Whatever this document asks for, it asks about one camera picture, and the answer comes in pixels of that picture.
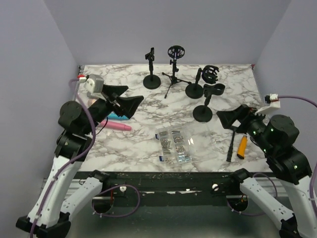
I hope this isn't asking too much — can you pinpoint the black shock-mount round stand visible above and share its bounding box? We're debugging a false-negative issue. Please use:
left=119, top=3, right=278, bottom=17
left=185, top=65, right=219, bottom=99

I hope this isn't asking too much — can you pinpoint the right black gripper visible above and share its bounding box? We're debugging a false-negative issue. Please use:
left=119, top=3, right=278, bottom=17
left=217, top=102, right=274, bottom=154

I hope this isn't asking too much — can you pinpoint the beige microphone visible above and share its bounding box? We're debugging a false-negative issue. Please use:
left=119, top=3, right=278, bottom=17
left=87, top=99, right=96, bottom=107

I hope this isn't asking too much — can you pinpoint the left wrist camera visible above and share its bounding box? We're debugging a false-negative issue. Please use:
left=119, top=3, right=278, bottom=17
left=84, top=74, right=104, bottom=99

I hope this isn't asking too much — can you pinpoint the clear plastic screw box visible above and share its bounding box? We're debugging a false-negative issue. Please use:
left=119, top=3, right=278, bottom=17
left=155, top=123, right=219, bottom=165

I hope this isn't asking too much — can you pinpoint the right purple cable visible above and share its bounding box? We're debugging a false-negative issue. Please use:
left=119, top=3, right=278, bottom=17
left=278, top=95, right=317, bottom=238

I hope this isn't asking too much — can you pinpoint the pink microphone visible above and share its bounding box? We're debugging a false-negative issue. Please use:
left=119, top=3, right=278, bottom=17
left=99, top=120, right=132, bottom=131

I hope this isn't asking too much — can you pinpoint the blue microphone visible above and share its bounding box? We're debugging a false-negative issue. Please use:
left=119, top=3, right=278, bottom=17
left=107, top=112, right=129, bottom=120

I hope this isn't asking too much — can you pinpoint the black T-shaped tool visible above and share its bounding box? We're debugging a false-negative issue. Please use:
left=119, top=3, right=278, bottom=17
left=226, top=125, right=237, bottom=163

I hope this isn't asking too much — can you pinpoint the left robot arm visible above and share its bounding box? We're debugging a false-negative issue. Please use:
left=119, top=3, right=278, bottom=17
left=16, top=85, right=144, bottom=238

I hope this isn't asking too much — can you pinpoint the black clip round stand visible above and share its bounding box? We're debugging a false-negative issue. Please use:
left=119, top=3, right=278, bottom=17
left=193, top=83, right=225, bottom=122

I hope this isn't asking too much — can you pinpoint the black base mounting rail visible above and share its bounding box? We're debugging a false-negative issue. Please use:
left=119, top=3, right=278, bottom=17
left=74, top=171, right=258, bottom=206

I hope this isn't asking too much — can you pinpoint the black tripod mic stand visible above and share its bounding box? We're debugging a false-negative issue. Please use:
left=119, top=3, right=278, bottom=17
left=162, top=45, right=191, bottom=99

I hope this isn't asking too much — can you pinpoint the black round-base mic stand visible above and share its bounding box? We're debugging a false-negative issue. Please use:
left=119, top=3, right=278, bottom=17
left=143, top=47, right=161, bottom=90

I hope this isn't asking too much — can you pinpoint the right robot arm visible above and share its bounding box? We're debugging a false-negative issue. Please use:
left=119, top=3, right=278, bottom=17
left=216, top=104, right=317, bottom=238

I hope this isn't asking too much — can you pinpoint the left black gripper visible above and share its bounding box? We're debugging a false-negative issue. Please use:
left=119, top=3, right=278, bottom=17
left=82, top=84, right=144, bottom=134

